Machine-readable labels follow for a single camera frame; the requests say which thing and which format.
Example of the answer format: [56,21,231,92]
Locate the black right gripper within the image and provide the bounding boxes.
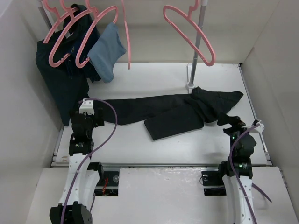
[216,111,254,155]

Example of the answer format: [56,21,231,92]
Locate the black trousers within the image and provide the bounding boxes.
[100,87,243,140]

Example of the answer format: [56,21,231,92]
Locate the pink hanger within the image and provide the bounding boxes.
[48,0,99,68]
[42,0,79,43]
[163,0,215,67]
[121,0,131,70]
[75,0,119,69]

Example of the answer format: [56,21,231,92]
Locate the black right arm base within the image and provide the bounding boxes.
[199,161,227,196]

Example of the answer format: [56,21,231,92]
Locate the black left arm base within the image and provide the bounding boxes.
[94,166,120,196]

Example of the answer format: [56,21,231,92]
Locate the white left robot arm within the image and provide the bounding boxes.
[50,109,105,224]

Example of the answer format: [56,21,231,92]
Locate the dark navy hanging trousers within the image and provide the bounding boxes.
[36,31,89,126]

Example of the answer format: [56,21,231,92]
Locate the grey rack pole right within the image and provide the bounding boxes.
[185,0,208,91]

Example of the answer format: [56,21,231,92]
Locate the grey rack pole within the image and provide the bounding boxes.
[185,0,208,91]
[37,0,54,29]

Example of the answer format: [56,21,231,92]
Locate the light blue hanging garment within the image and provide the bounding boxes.
[87,22,127,83]

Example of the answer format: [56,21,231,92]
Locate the grey rack pole left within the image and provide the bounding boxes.
[37,0,54,29]

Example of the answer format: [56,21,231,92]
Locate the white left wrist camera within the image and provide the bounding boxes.
[79,98,94,115]

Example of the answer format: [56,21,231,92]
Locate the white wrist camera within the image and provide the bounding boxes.
[79,98,94,115]
[245,119,265,133]

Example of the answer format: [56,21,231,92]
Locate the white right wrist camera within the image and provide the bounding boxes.
[245,119,265,133]

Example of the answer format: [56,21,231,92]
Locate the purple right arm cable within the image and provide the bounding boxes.
[230,125,272,224]

